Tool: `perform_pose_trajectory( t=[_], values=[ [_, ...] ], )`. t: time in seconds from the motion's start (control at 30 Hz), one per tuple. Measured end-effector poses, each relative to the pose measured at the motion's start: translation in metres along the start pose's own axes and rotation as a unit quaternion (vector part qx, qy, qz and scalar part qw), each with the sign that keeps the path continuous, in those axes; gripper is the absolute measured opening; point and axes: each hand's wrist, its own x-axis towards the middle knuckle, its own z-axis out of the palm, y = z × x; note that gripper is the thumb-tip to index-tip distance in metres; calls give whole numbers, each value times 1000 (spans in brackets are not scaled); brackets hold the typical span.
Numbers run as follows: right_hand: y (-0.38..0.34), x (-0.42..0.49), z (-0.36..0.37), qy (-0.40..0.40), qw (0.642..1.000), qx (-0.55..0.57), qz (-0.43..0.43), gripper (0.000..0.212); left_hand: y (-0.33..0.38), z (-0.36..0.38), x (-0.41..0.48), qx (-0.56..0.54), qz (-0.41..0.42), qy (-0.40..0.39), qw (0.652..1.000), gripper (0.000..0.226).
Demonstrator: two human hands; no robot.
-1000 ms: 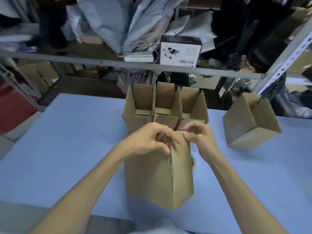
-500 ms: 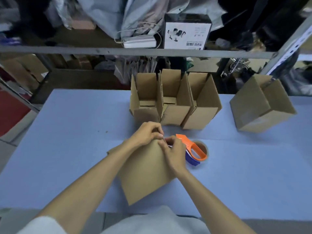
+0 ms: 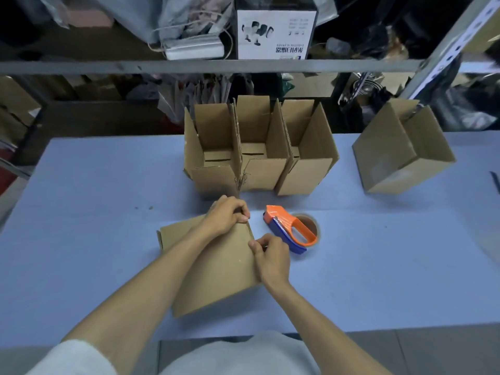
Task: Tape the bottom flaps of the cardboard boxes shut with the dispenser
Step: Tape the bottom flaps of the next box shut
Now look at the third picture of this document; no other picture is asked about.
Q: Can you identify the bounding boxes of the person's left hand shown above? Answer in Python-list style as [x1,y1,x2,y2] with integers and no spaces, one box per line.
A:
[195,195,252,241]

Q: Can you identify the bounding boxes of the person's right hand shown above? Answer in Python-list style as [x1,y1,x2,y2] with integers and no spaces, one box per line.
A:
[248,234,292,295]

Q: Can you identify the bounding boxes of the orange blue tape dispenser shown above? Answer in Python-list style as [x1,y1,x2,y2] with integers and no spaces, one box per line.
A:
[262,205,322,255]

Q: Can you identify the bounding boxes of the plain brown cardboard box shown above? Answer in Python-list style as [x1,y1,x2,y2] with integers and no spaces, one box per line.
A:
[351,98,457,195]

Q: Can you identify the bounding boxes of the large brown storage cardboard box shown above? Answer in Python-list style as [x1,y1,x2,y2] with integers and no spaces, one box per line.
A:
[0,76,42,149]

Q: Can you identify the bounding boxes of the person's right forearm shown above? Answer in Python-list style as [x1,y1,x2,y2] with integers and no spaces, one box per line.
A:
[269,281,393,375]

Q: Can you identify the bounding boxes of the person's left forearm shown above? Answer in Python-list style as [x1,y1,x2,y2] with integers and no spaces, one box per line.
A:
[62,226,216,364]

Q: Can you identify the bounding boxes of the person's white shirt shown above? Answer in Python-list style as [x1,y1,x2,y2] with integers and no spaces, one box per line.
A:
[25,331,321,375]

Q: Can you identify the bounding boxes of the bundle of grey paper bags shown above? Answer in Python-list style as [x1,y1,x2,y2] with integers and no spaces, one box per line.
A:
[157,76,235,121]

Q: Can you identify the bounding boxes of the dark green bag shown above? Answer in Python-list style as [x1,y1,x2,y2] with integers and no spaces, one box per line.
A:
[249,72,296,100]

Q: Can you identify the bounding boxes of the white glossy cabinet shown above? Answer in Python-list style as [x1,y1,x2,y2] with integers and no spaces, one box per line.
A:
[0,339,161,375]

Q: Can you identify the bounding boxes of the white power strip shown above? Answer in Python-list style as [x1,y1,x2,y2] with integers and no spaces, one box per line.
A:
[162,34,226,61]

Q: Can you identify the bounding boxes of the grey metal shelving rack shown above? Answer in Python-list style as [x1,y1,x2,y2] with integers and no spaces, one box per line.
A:
[0,58,500,180]

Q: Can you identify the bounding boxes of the white black printed box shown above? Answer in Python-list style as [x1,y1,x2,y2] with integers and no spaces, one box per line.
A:
[234,0,319,60]

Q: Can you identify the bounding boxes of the silver reflective roll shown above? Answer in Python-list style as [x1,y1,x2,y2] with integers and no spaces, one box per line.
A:
[351,73,385,96]

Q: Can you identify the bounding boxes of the pile of grey plastic mailers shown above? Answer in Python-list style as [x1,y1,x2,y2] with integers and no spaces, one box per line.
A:
[90,0,235,43]

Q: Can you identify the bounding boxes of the white perforated rack post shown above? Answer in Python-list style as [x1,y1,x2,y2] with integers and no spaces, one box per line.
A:
[398,0,500,100]

